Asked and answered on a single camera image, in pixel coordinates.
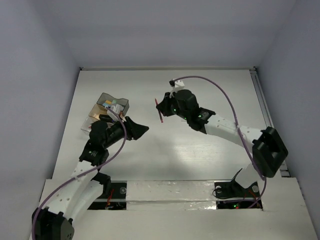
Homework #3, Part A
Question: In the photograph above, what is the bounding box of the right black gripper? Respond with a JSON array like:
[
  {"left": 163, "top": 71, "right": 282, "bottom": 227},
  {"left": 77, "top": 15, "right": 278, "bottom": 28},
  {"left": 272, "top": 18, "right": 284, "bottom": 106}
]
[{"left": 157, "top": 91, "right": 190, "bottom": 121}]

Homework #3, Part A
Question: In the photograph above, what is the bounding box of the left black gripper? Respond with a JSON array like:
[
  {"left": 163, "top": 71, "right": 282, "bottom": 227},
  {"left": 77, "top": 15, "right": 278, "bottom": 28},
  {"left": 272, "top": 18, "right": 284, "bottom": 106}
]
[{"left": 102, "top": 115, "right": 148, "bottom": 149}]

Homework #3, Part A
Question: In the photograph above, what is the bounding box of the red gel pen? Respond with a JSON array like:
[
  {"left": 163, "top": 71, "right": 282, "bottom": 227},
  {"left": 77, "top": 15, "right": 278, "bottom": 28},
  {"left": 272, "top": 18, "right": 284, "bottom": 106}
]
[{"left": 154, "top": 98, "right": 164, "bottom": 124}]

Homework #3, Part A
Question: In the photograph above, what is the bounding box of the pink black highlighter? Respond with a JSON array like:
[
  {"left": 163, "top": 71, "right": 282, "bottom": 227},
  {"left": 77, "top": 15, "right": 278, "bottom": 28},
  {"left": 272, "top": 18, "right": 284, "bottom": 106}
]
[{"left": 99, "top": 114, "right": 114, "bottom": 122}]

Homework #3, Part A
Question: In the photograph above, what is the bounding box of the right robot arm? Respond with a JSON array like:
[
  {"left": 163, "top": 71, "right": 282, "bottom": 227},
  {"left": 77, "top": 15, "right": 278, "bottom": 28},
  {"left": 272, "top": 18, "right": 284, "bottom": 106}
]
[{"left": 156, "top": 89, "right": 289, "bottom": 196}]

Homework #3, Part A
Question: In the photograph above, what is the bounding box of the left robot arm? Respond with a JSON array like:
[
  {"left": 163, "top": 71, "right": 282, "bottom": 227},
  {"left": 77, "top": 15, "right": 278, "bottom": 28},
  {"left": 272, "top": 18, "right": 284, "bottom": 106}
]
[{"left": 31, "top": 116, "right": 149, "bottom": 240}]

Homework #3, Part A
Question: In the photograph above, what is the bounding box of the grey translucent container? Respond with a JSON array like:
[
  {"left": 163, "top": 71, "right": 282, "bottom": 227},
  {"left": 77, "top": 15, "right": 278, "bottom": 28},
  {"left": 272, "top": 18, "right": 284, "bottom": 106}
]
[{"left": 96, "top": 92, "right": 130, "bottom": 115}]

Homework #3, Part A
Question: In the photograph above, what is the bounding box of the orange translucent container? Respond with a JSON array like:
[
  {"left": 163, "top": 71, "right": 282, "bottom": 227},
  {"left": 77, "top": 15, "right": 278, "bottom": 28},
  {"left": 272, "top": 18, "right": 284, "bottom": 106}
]
[{"left": 88, "top": 104, "right": 118, "bottom": 124}]

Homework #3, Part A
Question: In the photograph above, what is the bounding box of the clear plastic container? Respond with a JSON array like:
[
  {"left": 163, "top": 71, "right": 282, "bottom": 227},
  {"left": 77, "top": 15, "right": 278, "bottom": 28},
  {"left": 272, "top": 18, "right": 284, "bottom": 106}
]
[{"left": 80, "top": 116, "right": 95, "bottom": 135}]

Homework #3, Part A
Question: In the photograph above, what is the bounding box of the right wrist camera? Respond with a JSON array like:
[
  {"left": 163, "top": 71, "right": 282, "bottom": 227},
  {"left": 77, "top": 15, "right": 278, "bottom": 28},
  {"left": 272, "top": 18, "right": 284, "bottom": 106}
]
[{"left": 169, "top": 79, "right": 185, "bottom": 98}]

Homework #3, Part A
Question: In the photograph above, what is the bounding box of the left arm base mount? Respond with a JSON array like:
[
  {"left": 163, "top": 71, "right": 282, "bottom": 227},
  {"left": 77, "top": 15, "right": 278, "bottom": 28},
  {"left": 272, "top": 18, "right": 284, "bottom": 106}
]
[{"left": 88, "top": 173, "right": 127, "bottom": 211}]

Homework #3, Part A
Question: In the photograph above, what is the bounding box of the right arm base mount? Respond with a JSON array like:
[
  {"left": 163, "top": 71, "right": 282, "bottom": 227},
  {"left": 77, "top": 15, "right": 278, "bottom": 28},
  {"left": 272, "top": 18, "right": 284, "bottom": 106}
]
[{"left": 212, "top": 169, "right": 263, "bottom": 210}]

